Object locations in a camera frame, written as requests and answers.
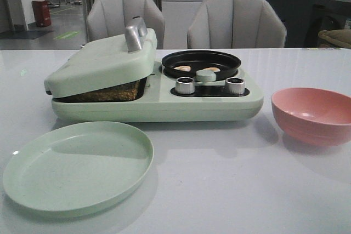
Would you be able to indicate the orange shrimp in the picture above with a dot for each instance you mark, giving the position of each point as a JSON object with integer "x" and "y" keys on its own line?
{"x": 183, "y": 68}
{"x": 213, "y": 69}

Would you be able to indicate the bread slice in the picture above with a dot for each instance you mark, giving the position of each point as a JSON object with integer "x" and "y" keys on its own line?
{"x": 123, "y": 92}

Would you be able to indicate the green breakfast maker lid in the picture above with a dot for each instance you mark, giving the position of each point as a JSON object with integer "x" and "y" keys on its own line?
{"x": 106, "y": 63}

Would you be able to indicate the pink bowl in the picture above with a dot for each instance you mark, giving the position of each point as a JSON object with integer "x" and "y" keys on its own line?
{"x": 314, "y": 116}

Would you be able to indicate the green breakfast maker base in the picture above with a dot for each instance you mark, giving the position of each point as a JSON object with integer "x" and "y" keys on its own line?
{"x": 156, "y": 103}

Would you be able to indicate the left silver control knob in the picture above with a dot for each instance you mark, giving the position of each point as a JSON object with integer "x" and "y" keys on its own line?
{"x": 185, "y": 85}

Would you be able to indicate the silver control knob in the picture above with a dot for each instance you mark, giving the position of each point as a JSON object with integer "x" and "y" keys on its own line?
{"x": 234, "y": 86}
{"x": 185, "y": 85}

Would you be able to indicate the black round frying pan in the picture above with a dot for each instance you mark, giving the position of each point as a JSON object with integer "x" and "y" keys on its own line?
{"x": 199, "y": 60}

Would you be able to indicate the right silver control knob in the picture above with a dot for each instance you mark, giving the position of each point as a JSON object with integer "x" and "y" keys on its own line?
{"x": 234, "y": 86}

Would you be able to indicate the right grey chair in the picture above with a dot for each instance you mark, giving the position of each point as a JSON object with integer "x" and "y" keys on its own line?
{"x": 230, "y": 24}

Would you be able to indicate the grey chair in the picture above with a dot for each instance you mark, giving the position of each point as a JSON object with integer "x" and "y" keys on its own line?
{"x": 108, "y": 18}
{"x": 230, "y": 24}

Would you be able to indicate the white cabinet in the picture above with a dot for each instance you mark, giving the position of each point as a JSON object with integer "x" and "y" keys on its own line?
{"x": 178, "y": 16}

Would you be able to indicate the left grey chair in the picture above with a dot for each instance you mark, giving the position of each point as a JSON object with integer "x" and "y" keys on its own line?
{"x": 108, "y": 18}

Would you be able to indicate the light green plate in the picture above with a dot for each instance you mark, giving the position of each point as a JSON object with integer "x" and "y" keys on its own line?
{"x": 79, "y": 169}

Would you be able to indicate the red bin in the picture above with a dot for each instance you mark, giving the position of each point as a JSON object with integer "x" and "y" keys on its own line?
{"x": 41, "y": 13}

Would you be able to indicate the beige sofa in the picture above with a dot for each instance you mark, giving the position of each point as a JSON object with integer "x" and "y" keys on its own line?
{"x": 336, "y": 38}

